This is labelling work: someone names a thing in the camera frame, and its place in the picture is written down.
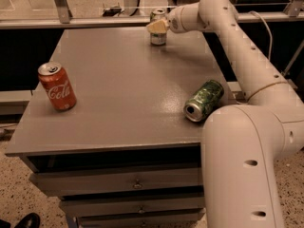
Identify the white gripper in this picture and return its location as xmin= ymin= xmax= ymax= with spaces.
xmin=146 ymin=6 xmax=187 ymax=34

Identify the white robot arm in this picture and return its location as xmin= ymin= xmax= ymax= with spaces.
xmin=147 ymin=0 xmax=304 ymax=228

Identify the green soda can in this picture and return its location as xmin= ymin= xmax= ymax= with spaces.
xmin=183 ymin=80 xmax=224 ymax=123

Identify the red Coca-Cola can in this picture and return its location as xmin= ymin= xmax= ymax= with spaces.
xmin=38 ymin=62 xmax=77 ymax=111

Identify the small black floor device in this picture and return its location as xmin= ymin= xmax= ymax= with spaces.
xmin=102 ymin=5 xmax=123 ymax=17

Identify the grey metal railing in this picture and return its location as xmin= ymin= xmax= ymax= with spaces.
xmin=0 ymin=0 xmax=304 ymax=30

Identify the middle grey drawer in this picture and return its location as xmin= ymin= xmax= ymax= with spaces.
xmin=60 ymin=192 xmax=205 ymax=217

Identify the grey drawer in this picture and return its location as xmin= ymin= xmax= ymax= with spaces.
xmin=78 ymin=209 xmax=204 ymax=228
xmin=29 ymin=163 xmax=202 ymax=197
xmin=60 ymin=192 xmax=205 ymax=217

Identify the top grey drawer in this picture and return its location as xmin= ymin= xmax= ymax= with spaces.
xmin=29 ymin=163 xmax=202 ymax=197

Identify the bottom grey drawer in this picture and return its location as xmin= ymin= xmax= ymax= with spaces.
xmin=78 ymin=209 xmax=204 ymax=228

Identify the black shoe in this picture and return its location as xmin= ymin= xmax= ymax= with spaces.
xmin=14 ymin=213 xmax=41 ymax=228

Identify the white cable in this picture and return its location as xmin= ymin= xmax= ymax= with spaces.
xmin=248 ymin=10 xmax=274 ymax=62

